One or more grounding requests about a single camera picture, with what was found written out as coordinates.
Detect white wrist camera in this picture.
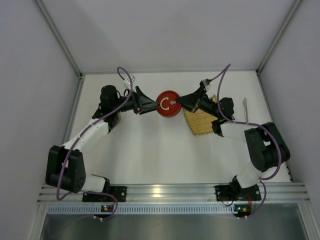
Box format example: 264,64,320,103
200,79,212,92
124,74,136,89

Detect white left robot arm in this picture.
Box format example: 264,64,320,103
45,85,159,193

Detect red round lid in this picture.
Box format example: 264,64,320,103
156,90,182,118

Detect slotted cable duct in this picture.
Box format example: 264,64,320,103
47,204,249,215

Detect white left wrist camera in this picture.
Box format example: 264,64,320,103
124,74,136,89

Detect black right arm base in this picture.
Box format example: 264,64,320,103
214,184,262,203

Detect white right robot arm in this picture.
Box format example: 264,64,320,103
175,86,291,199

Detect bamboo sushi mat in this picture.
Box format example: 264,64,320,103
182,107,218,136

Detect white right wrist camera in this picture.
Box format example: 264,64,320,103
200,79,212,92

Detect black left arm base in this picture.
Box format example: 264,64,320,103
82,185,127,203

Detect steel tongs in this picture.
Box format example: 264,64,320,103
242,97,249,123

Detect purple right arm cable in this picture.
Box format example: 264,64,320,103
209,63,283,222

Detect aluminium front rail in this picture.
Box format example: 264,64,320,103
37,183,310,204

